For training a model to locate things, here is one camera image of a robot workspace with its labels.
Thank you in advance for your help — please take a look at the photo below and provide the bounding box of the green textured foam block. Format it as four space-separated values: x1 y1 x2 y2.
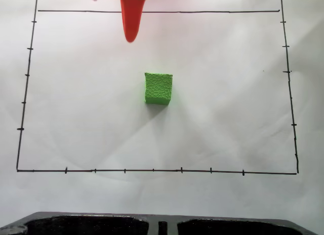
144 72 174 105

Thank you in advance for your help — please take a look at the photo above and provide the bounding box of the white paper sheet with drawn rectangle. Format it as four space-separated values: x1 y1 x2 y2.
0 0 324 227

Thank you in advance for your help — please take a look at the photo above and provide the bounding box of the black foam tray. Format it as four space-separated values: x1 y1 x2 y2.
0 211 324 235

